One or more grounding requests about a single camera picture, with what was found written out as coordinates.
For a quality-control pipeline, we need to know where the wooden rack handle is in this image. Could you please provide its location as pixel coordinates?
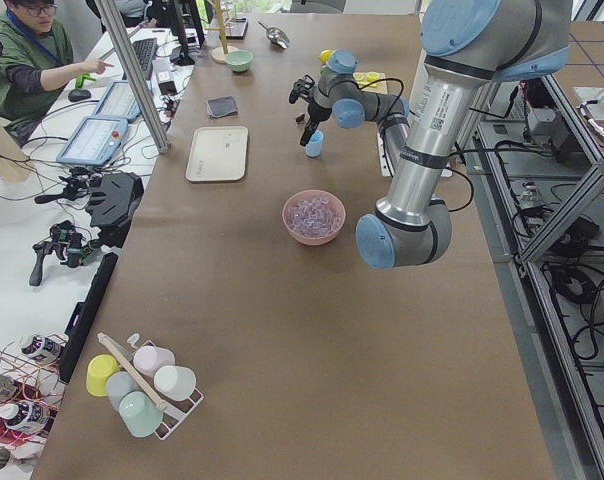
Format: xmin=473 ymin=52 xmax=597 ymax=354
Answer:
xmin=97 ymin=332 xmax=168 ymax=411

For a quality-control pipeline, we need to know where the black plastic housing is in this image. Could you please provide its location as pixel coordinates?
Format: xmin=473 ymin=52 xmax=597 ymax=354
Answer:
xmin=85 ymin=172 xmax=144 ymax=248

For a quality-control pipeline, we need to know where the light blue plastic cup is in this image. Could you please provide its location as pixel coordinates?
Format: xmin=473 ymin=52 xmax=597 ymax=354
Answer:
xmin=304 ymin=130 xmax=324 ymax=158

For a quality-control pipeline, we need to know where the metal ice scoop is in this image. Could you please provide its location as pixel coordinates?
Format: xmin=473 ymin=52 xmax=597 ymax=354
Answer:
xmin=258 ymin=21 xmax=290 ymax=50

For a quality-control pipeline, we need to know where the pink bowl of ice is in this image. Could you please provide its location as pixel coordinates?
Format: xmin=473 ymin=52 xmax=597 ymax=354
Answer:
xmin=281 ymin=190 xmax=346 ymax=246

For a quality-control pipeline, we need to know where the yellow plastic cup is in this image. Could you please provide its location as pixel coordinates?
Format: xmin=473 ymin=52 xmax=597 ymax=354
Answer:
xmin=85 ymin=354 xmax=119 ymax=397

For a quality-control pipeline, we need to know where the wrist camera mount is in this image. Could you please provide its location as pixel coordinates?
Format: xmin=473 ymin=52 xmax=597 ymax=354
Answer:
xmin=288 ymin=74 xmax=316 ymax=104

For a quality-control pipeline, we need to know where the person in green shirt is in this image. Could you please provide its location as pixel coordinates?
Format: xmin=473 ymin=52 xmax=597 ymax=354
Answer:
xmin=0 ymin=1 xmax=111 ymax=144

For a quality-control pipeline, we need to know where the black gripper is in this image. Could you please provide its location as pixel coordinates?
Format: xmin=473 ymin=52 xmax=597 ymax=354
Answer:
xmin=300 ymin=98 xmax=331 ymax=147

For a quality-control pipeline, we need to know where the white plastic cup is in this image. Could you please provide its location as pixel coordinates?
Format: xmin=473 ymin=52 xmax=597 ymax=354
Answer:
xmin=153 ymin=365 xmax=197 ymax=401

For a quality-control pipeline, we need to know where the mint green plastic cup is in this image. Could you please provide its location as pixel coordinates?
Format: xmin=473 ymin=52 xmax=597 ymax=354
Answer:
xmin=118 ymin=391 xmax=163 ymax=438

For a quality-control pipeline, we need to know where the teach pendant near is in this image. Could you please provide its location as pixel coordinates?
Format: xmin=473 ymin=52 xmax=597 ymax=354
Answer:
xmin=56 ymin=115 xmax=128 ymax=167

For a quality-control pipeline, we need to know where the grey plastic cup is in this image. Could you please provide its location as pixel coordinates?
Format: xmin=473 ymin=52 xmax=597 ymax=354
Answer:
xmin=106 ymin=371 xmax=139 ymax=411

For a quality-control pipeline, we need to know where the aluminium frame post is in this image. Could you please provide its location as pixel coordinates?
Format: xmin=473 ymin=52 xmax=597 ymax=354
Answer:
xmin=96 ymin=0 xmax=170 ymax=153

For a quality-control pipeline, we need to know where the black keyboard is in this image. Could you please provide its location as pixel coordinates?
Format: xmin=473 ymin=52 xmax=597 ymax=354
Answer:
xmin=132 ymin=37 xmax=158 ymax=80

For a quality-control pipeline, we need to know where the whole yellow lemon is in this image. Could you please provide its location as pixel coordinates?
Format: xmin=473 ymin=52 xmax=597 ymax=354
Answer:
xmin=318 ymin=49 xmax=333 ymax=64

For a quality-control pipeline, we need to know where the mint green bowl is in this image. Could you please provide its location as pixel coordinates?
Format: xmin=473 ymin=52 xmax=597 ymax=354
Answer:
xmin=225 ymin=49 xmax=254 ymax=73

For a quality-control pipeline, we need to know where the pink plastic cup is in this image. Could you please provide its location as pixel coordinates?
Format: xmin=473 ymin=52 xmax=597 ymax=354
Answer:
xmin=133 ymin=345 xmax=175 ymax=377

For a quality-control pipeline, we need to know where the beige rabbit tray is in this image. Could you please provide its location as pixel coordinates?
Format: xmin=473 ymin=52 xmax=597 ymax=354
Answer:
xmin=185 ymin=126 xmax=249 ymax=183

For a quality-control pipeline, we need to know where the wooden cutting board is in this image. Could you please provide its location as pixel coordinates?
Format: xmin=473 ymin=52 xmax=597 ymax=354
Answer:
xmin=354 ymin=71 xmax=388 ymax=94

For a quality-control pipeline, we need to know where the teach pendant far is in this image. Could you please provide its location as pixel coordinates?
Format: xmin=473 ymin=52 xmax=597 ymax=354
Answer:
xmin=93 ymin=80 xmax=141 ymax=122

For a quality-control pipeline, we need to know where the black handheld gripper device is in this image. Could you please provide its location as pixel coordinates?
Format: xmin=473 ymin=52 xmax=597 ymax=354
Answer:
xmin=29 ymin=220 xmax=102 ymax=287

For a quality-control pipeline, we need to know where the wooden cup tree stand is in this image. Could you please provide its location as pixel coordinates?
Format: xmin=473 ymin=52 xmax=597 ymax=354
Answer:
xmin=207 ymin=0 xmax=238 ymax=64

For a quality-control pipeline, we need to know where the grey folded cloth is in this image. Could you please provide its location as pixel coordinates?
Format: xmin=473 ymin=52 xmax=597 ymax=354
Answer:
xmin=206 ymin=96 xmax=238 ymax=118

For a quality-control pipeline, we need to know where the white wire cup rack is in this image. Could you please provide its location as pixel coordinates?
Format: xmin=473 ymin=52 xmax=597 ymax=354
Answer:
xmin=127 ymin=333 xmax=204 ymax=440

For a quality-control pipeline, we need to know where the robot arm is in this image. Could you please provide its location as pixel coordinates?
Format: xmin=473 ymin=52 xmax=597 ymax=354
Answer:
xmin=289 ymin=0 xmax=572 ymax=269

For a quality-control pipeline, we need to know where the teach pendant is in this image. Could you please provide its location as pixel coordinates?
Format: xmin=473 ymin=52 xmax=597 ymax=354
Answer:
xmin=56 ymin=115 xmax=128 ymax=167
xmin=93 ymin=80 xmax=141 ymax=122

